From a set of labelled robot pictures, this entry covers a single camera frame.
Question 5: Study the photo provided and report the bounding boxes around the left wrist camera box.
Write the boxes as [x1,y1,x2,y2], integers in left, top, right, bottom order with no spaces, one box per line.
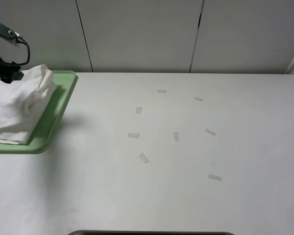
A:
[0,23,24,45]

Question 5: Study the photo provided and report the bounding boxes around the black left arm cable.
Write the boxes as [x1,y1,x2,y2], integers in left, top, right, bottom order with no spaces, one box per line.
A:
[8,36,31,66]

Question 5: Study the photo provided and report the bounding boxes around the white short sleeve shirt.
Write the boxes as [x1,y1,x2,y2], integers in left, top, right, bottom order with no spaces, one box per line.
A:
[0,65,57,144]

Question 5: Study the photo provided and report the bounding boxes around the light green plastic tray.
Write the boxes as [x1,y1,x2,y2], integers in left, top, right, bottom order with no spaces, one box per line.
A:
[0,70,77,154]

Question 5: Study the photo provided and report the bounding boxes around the clear tape marker near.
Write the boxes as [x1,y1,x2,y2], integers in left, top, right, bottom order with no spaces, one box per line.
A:
[208,173,221,181]

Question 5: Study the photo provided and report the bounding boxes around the clear tape marker left centre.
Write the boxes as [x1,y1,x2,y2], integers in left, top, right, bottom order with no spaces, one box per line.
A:
[128,133,140,138]

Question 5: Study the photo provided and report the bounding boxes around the clear tape marker middle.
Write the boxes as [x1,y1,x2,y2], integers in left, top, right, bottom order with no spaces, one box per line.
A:
[205,129,216,136]

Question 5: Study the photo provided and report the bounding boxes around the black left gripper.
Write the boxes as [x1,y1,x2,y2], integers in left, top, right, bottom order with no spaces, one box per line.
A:
[0,57,24,84]

